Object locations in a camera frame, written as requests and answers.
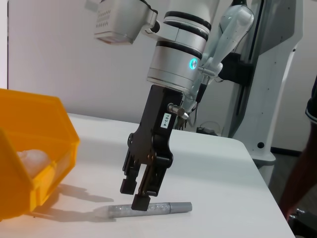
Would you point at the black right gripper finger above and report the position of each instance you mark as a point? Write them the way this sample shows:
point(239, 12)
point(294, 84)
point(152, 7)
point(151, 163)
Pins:
point(151, 181)
point(128, 184)

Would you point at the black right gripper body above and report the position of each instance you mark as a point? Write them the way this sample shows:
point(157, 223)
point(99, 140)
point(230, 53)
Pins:
point(153, 129)

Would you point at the grey metal file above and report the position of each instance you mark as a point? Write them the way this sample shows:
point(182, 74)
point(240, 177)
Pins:
point(173, 207)

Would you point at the white paper ball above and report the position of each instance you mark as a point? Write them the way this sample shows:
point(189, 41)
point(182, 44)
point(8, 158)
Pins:
point(34, 161)

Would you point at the white jointed robot arm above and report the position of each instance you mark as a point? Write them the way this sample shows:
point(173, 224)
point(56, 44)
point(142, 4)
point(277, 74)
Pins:
point(232, 32)

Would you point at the yellow plastic bin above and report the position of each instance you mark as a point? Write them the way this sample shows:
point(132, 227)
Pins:
point(37, 119)

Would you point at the white grey robot column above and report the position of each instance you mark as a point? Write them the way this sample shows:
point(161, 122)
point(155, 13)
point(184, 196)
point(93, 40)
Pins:
point(272, 86)

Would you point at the dark shorts white stripe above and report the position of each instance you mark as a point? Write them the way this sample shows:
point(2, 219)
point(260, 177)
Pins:
point(312, 104)

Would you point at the black shoulder mount block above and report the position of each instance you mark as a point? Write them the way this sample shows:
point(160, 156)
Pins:
point(237, 72)

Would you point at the metal caster bracket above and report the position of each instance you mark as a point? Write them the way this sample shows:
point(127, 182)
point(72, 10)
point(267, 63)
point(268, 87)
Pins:
point(296, 214)

